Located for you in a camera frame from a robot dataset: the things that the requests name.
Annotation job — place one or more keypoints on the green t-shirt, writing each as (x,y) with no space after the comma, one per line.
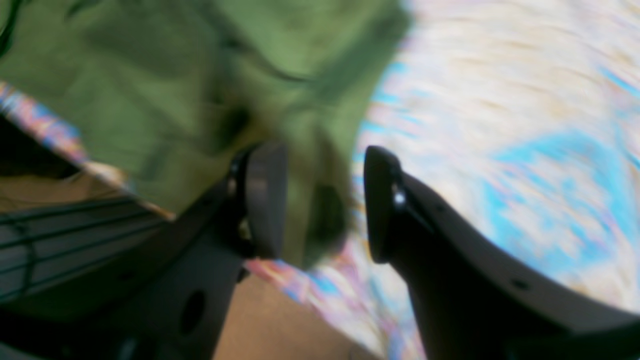
(168,90)

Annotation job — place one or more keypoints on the grey aluminium frame rail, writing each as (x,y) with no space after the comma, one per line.
(46,246)

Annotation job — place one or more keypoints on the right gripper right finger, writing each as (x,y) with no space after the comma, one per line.
(472,300)

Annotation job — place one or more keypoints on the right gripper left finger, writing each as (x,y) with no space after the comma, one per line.
(166,298)

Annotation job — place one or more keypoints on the patterned tablecloth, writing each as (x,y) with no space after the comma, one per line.
(523,114)

